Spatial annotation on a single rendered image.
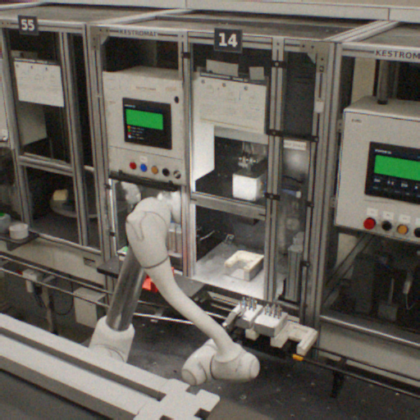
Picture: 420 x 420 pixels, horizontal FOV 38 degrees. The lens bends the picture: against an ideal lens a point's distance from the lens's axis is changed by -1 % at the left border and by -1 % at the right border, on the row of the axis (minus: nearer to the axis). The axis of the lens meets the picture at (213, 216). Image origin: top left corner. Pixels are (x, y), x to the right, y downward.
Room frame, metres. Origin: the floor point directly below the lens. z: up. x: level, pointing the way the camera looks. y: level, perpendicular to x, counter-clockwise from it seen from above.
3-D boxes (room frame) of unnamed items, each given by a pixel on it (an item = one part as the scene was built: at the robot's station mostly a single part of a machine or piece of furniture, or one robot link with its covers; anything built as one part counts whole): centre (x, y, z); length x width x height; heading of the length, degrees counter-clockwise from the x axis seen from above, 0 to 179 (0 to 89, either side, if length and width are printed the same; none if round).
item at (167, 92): (2.68, 0.25, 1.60); 0.42 x 0.29 x 0.46; 60
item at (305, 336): (2.11, -0.24, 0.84); 0.36 x 0.14 x 0.10; 60
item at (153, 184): (2.56, 0.32, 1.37); 0.36 x 0.04 x 0.04; 60
